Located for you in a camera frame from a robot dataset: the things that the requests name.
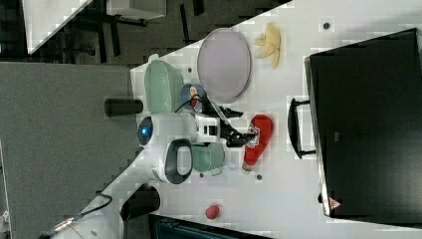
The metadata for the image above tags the black cylinder post lower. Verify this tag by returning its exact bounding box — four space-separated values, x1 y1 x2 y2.
120 185 160 222

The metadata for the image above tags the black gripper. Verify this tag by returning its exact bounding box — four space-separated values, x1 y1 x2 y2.
200 95 257 147

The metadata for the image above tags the red plush ketchup bottle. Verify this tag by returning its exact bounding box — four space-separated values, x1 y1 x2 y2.
242 115 274 173

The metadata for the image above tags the white side table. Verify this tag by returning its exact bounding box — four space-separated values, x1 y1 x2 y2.
21 0 93 55

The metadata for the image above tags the green cup with handle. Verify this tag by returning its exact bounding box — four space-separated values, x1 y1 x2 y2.
192 142 225 176

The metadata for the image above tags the small blue bowl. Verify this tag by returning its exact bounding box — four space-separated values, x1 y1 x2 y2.
179 84 206 112

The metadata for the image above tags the red strawberry toy on table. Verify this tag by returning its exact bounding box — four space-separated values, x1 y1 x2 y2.
205 204 220 220

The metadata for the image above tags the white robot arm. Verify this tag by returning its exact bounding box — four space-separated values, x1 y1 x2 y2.
38 95 258 239

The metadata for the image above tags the red strawberry toy in bowl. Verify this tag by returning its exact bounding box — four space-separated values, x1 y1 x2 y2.
191 99 198 108

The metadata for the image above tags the green perforated colander basket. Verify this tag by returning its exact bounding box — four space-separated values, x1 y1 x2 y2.
144 54 183 114

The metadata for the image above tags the peeled plush banana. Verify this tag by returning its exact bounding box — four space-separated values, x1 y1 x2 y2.
254 23 281 69

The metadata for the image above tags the lilac round plate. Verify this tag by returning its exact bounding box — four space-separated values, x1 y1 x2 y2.
197 28 251 104

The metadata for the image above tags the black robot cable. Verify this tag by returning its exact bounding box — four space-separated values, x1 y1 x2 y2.
174 94 203 114

